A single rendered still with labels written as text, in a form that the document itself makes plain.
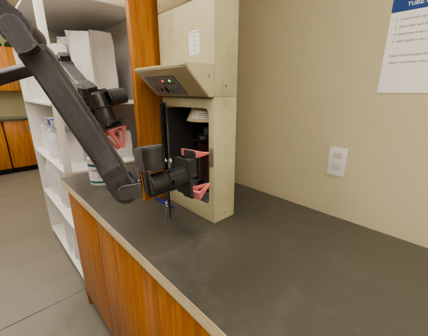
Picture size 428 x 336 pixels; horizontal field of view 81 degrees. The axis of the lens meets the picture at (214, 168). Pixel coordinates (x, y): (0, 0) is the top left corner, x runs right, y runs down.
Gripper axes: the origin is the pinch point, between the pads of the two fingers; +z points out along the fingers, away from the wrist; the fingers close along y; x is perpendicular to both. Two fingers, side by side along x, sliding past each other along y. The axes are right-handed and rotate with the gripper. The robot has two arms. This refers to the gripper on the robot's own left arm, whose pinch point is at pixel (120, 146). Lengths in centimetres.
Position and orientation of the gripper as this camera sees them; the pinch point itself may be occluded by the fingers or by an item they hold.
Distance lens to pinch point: 99.3
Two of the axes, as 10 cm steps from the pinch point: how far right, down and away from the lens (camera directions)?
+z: 3.4, 9.1, 2.3
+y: -6.9, 0.7, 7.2
